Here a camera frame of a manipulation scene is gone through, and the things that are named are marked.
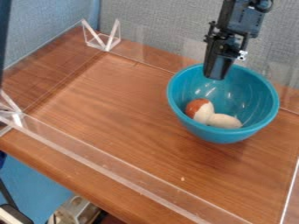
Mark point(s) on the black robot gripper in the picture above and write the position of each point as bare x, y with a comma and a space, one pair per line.
238, 25

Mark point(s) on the blue plastic bowl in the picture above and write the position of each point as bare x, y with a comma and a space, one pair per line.
243, 95

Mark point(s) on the white brown-capped toy mushroom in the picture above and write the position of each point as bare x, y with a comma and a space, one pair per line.
201, 111

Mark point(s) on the clear acrylic back barrier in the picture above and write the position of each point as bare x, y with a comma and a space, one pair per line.
173, 53

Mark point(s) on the clear acrylic barrier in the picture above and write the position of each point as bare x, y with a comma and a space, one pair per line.
173, 53
127, 191

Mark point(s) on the clear acrylic front barrier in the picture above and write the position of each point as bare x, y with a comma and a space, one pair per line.
127, 191

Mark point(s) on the white device under table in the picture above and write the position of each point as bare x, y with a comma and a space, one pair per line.
75, 211

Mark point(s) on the clear acrylic corner bracket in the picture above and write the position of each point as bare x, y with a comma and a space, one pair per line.
98, 40

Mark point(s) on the clear acrylic left bracket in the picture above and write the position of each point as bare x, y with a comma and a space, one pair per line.
10, 111

